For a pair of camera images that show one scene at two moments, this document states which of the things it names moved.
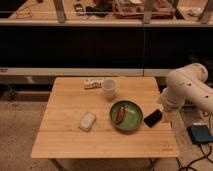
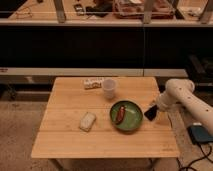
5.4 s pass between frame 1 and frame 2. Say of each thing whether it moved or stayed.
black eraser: moved
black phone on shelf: stayed
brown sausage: stayed
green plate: stayed
